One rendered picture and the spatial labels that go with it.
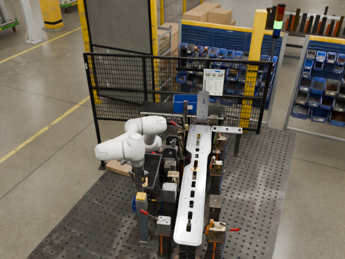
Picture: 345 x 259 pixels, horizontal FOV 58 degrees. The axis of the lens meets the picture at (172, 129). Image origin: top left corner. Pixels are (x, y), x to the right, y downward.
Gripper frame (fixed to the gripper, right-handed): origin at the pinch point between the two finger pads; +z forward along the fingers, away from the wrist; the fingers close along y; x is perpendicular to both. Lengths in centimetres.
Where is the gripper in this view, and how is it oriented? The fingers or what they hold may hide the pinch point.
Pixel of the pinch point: (139, 186)
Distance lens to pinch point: 209.4
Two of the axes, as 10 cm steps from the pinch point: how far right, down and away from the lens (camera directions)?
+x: 1.4, -5.6, 8.2
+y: 9.9, 0.8, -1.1
